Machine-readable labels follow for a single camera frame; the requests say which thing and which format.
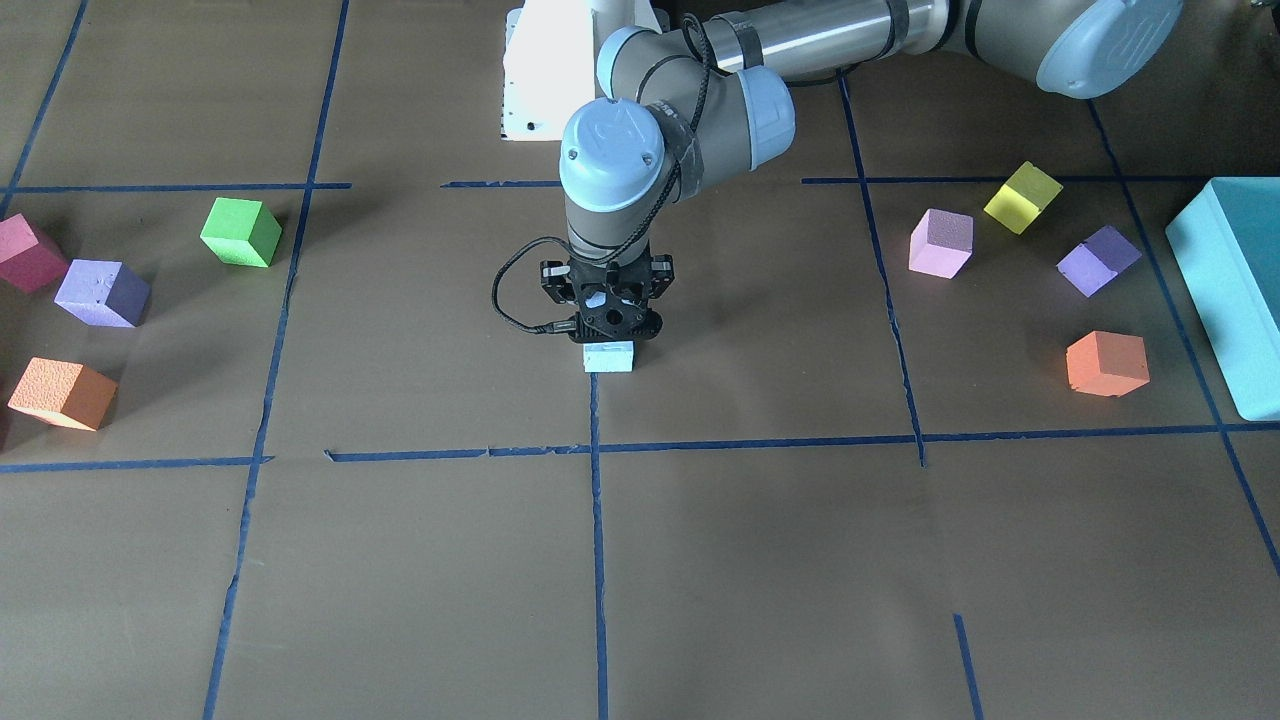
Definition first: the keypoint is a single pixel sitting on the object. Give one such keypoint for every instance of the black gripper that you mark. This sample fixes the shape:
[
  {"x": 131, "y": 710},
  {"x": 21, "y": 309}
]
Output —
[{"x": 553, "y": 281}]

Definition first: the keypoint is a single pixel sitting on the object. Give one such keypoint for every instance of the light blue block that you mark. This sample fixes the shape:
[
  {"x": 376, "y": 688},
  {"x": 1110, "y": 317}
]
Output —
[{"x": 609, "y": 357}]

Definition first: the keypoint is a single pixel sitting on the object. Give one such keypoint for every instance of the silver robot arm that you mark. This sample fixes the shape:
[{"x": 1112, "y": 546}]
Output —
[{"x": 686, "y": 109}]

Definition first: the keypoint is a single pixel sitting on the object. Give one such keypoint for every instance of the pink foam block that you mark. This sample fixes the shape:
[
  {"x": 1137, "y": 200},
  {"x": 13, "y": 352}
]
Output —
[{"x": 941, "y": 243}]

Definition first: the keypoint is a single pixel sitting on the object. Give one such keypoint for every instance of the green foam block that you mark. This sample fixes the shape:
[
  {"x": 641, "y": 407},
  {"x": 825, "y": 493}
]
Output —
[{"x": 241, "y": 232}]

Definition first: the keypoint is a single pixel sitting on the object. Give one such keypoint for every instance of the yellow foam block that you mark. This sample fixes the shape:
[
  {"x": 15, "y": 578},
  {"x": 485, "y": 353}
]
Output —
[{"x": 1023, "y": 197}]

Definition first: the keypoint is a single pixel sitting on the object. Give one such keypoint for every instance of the purple foam block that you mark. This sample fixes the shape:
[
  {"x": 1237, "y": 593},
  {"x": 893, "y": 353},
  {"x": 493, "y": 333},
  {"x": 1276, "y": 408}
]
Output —
[
  {"x": 105, "y": 293},
  {"x": 1098, "y": 260}
]

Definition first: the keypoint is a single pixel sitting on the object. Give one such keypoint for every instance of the orange foam block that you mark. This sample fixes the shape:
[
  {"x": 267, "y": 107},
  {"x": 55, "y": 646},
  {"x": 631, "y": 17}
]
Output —
[
  {"x": 62, "y": 394},
  {"x": 1107, "y": 364}
]

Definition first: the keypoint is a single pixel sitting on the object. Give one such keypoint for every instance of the magenta foam block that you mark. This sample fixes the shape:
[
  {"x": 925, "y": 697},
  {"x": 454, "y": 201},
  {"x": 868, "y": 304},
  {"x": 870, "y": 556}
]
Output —
[{"x": 29, "y": 259}]

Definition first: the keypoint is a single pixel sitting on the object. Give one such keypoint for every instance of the teal plastic bin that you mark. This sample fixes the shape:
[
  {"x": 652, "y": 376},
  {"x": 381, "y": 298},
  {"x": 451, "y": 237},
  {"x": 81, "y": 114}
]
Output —
[{"x": 1226, "y": 241}]

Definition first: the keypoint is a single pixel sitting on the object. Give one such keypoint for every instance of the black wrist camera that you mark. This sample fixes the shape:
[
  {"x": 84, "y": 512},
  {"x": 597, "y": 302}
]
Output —
[{"x": 603, "y": 316}]

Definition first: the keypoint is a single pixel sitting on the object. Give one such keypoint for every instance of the white mounting post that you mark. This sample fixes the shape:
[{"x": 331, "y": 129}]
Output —
[{"x": 549, "y": 60}]

